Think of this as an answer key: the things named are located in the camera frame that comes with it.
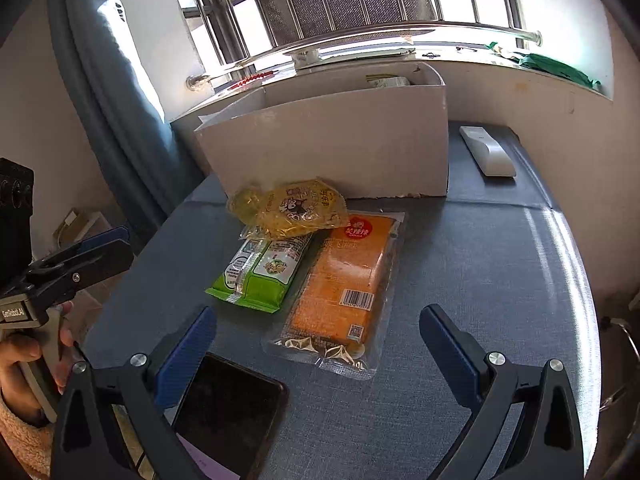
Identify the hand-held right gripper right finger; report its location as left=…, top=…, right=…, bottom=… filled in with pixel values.
left=419, top=304, right=586, bottom=480

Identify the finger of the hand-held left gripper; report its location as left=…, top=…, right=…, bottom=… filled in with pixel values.
left=31, top=226, right=132, bottom=270
left=25, top=241, right=135, bottom=294

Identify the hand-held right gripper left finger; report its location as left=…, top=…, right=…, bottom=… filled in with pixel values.
left=50, top=305, right=218, bottom=480

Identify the green white-label snack packet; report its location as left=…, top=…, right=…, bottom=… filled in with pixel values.
left=205, top=225, right=314, bottom=314

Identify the large orange cracker packet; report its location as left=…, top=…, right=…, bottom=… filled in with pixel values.
left=262, top=209, right=407, bottom=380

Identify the yellow cartoon noodle packet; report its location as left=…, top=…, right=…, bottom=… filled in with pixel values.
left=226, top=176, right=349, bottom=239

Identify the white cardboard box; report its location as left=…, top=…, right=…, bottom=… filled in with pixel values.
left=194, top=61, right=450, bottom=199

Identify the person's left forearm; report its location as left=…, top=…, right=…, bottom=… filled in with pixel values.
left=0, top=391, right=57, bottom=480

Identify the person's left hand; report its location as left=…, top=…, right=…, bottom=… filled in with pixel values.
left=0, top=300, right=76, bottom=413

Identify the open cardboard box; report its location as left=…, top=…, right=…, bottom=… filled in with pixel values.
left=52, top=207, right=111, bottom=251

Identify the black smartphone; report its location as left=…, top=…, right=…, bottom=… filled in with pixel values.
left=170, top=352, right=290, bottom=480

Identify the blue-grey curtain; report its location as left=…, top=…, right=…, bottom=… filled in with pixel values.
left=47, top=0, right=176, bottom=241

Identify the white remote control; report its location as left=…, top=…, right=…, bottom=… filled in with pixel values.
left=459, top=126, right=517, bottom=178

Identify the red beaded stick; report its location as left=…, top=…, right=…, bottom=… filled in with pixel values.
left=231, top=71, right=278, bottom=90

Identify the metal window grille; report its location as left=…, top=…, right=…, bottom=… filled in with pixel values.
left=180, top=0, right=526, bottom=71

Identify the stone window sill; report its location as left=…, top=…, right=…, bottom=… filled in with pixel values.
left=170, top=42, right=613, bottom=126

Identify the green plastic bag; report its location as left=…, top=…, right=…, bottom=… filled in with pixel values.
left=487, top=40, right=606, bottom=92

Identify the chrome window rail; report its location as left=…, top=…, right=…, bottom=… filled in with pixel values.
left=187, top=30, right=543, bottom=92

